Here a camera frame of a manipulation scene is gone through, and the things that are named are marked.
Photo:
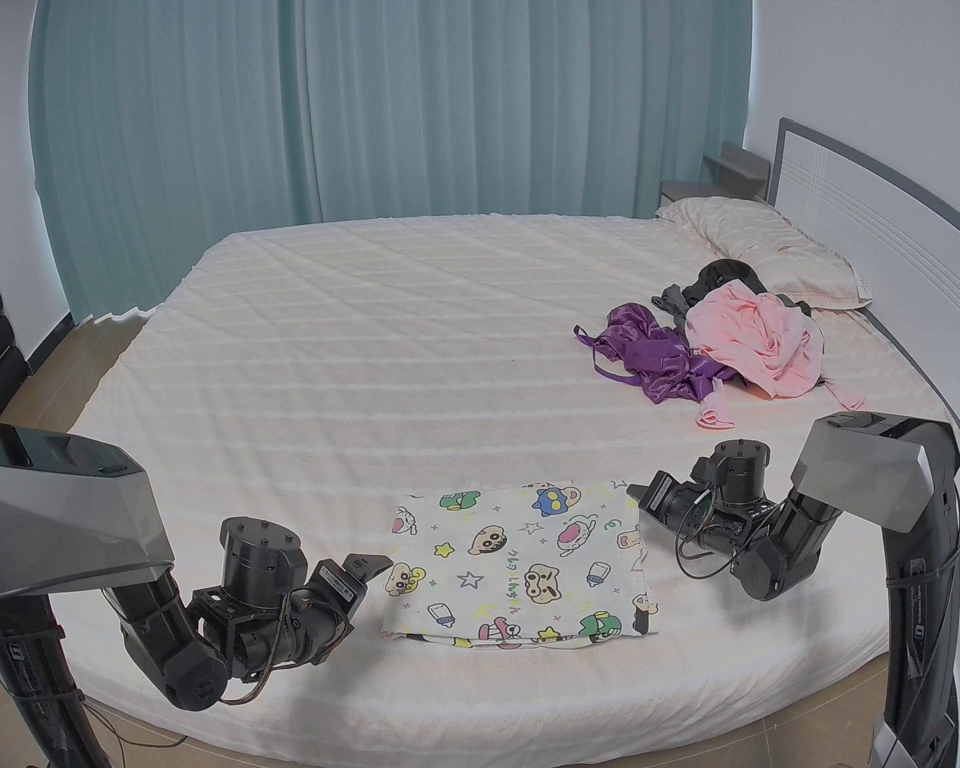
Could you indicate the grey garment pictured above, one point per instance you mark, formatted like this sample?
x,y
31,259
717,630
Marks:
x,y
671,300

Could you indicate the blue-green curtain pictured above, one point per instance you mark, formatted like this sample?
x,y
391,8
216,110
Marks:
x,y
375,112

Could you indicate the white printed pyjama top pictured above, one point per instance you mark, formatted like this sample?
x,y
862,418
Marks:
x,y
525,555

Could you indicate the black garment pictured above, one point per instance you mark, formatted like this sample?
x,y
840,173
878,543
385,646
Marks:
x,y
720,271

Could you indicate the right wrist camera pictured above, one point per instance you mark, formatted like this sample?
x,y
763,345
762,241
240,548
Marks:
x,y
703,471

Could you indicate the pink garment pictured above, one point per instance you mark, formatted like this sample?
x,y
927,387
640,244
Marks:
x,y
757,337

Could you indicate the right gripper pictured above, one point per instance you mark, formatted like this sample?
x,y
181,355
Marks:
x,y
679,502

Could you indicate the bed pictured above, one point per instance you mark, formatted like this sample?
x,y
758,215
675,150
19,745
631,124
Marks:
x,y
375,337

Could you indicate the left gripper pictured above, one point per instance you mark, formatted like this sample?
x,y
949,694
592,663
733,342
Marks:
x,y
330,607

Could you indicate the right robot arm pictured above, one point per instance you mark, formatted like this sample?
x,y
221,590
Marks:
x,y
862,465

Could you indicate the grey bedside table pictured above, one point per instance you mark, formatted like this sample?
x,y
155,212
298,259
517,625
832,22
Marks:
x,y
739,161

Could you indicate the purple garment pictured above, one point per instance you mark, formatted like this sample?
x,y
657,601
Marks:
x,y
660,360

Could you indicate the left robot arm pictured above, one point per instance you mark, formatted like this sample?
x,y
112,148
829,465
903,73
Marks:
x,y
75,510

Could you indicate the cream pillow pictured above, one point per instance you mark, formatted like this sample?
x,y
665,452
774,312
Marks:
x,y
772,240

